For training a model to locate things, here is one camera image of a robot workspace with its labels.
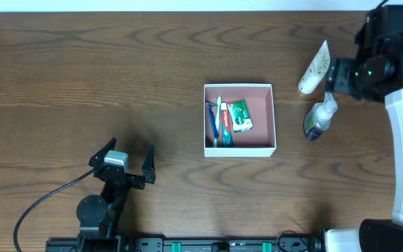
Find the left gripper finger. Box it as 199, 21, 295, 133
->
141, 146, 156, 184
88, 137, 117, 168

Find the white floral lotion tube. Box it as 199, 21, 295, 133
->
297, 40, 331, 96

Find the clear pump soap bottle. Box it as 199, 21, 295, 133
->
304, 92, 338, 141

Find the blue disposable razor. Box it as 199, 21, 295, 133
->
205, 102, 220, 139

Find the Colgate toothpaste tube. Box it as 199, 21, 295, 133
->
221, 102, 234, 148

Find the green white toothbrush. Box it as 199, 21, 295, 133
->
213, 96, 222, 148

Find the green soap bar packet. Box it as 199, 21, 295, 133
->
227, 100, 253, 132

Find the white cardboard box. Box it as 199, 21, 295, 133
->
204, 83, 276, 158

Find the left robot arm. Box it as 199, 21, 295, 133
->
76, 138, 156, 251

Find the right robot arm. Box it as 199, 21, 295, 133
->
323, 47, 403, 252

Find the black mounting rail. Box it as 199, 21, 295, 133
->
45, 235, 325, 252

